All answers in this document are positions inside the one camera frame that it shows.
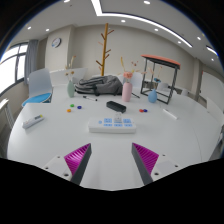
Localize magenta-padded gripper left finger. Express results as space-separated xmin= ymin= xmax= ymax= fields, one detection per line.
xmin=42 ymin=143 xmax=92 ymax=186

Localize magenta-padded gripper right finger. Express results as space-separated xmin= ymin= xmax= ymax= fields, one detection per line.
xmin=131 ymin=142 xmax=183 ymax=186

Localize white power strip blue sockets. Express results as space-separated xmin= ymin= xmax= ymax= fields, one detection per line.
xmin=87 ymin=116 xmax=137 ymax=134

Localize white remote control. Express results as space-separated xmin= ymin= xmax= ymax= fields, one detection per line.
xmin=21 ymin=114 xmax=45 ymax=130

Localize black rectangular case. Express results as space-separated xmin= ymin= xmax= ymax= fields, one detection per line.
xmin=106 ymin=100 xmax=128 ymax=114

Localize blue vase with flowers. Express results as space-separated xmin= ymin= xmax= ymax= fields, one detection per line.
xmin=146 ymin=64 xmax=164 ymax=104

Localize black and white marker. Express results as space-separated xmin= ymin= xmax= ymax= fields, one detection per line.
xmin=82 ymin=95 xmax=98 ymax=102

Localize pink vase with flowers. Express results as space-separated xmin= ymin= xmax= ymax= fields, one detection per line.
xmin=119 ymin=56 xmax=148 ymax=103

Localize green vase with dried stems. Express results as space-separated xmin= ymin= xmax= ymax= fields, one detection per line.
xmin=64 ymin=54 xmax=78 ymax=99

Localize grey backpack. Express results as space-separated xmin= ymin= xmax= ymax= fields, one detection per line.
xmin=74 ymin=75 xmax=124 ymax=97

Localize white chair blue cushion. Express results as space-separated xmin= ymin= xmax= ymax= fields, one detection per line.
xmin=21 ymin=68 xmax=54 ymax=108

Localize grey curtain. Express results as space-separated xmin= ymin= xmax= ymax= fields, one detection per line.
xmin=23 ymin=39 xmax=39 ymax=84

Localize wooden coat rack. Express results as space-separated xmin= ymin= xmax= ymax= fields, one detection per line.
xmin=95 ymin=22 xmax=115 ymax=77

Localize window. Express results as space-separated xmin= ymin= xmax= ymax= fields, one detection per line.
xmin=0 ymin=42 xmax=29 ymax=96

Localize ceiling lights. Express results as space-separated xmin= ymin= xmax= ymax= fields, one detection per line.
xmin=26 ymin=0 xmax=219 ymax=56

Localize black frame stand orange top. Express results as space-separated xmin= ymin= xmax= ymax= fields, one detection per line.
xmin=139 ymin=54 xmax=182 ymax=105

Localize round wall clock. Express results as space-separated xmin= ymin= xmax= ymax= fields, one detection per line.
xmin=51 ymin=37 xmax=62 ymax=49

